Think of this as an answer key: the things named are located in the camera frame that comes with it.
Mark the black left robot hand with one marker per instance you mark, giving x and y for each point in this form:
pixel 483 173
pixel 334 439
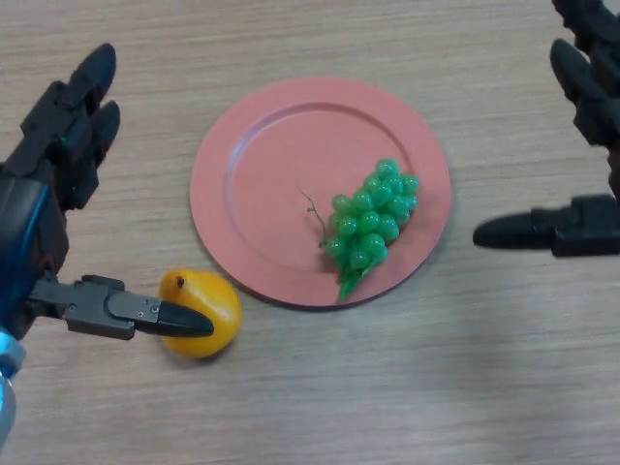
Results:
pixel 43 160

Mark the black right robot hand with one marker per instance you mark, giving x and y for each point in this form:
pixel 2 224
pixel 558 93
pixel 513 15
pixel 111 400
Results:
pixel 596 97

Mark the green grapes bunch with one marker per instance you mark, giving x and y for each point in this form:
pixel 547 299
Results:
pixel 373 218

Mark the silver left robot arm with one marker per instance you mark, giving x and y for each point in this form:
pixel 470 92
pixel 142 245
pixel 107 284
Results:
pixel 7 353

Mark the pink round plate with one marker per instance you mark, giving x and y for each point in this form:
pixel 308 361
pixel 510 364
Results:
pixel 271 194

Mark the yellow pear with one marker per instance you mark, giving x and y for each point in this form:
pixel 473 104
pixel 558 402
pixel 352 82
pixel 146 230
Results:
pixel 218 298

